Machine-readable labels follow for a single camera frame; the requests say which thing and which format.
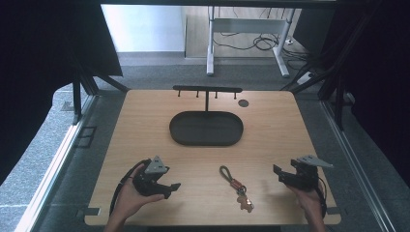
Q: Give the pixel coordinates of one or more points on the black key rack with tray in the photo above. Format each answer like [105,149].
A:
[206,127]

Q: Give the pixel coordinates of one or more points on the white metal desk frame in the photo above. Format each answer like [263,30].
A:
[211,48]

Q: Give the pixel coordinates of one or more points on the white power strip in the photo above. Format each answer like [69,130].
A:
[305,77]

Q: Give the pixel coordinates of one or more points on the black floor plate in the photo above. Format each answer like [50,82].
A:
[85,137]

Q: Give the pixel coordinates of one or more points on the black metal stand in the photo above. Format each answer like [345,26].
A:
[335,83]
[85,87]

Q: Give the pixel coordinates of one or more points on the round black table grommet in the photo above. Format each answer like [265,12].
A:
[243,103]

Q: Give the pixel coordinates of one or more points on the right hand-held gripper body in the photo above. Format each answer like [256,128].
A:
[304,175]

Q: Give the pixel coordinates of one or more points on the person's left hand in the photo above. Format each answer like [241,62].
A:
[130,199]

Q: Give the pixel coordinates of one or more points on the black curtain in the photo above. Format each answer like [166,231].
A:
[42,71]
[377,80]

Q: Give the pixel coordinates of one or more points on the black table bracket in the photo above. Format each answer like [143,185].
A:
[333,211]
[88,211]

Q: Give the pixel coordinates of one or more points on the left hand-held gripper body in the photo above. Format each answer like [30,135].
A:
[151,180]

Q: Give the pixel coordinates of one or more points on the person's right hand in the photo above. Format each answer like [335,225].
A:
[307,201]

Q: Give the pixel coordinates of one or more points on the aluminium frame rail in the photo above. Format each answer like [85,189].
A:
[357,167]
[51,174]

